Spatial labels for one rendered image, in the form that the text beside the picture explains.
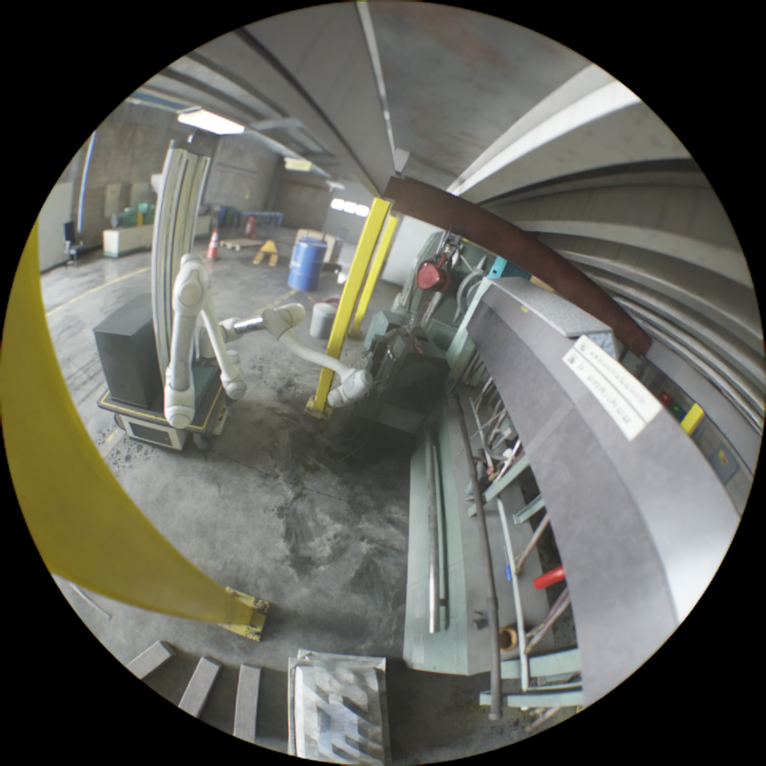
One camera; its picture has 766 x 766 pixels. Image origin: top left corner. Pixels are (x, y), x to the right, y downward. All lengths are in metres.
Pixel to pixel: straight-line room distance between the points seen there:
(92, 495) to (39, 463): 0.05
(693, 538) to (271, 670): 1.60
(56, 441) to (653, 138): 0.62
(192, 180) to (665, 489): 2.11
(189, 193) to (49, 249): 7.04
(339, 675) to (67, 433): 1.29
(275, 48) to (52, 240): 8.19
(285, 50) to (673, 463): 0.96
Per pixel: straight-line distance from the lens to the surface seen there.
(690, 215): 0.78
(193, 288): 1.00
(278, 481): 1.78
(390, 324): 1.99
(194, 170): 1.62
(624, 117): 0.46
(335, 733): 1.40
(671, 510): 0.74
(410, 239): 7.55
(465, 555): 1.21
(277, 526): 1.64
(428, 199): 1.51
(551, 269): 1.74
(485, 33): 0.70
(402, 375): 1.80
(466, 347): 2.18
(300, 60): 0.40
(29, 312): 0.15
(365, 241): 1.65
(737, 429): 2.25
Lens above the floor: 1.53
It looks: 32 degrees down
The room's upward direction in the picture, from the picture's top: 23 degrees clockwise
